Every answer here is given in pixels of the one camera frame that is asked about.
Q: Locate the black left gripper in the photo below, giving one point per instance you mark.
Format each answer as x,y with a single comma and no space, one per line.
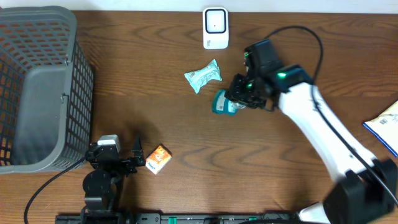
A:
131,165

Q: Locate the black mounting rail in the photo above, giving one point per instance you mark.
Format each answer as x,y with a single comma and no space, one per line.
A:
156,218

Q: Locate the cream snack bag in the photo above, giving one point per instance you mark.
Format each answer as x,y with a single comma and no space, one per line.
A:
384,128

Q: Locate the light green tissue pack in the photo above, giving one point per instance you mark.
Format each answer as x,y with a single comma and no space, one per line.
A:
200,78

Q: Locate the teal mouthwash bottle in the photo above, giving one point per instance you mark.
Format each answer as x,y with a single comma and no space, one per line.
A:
222,105

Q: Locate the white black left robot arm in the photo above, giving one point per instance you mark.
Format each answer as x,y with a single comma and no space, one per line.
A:
104,185

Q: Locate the white barcode scanner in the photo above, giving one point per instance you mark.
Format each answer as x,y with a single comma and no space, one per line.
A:
215,28

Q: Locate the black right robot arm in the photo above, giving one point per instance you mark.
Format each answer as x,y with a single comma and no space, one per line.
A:
365,187

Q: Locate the grey plastic basket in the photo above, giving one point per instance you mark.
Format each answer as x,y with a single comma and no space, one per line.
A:
46,90

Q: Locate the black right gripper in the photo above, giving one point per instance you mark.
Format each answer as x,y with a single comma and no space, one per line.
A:
236,93

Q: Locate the orange small box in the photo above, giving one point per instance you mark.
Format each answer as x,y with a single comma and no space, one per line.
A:
158,159

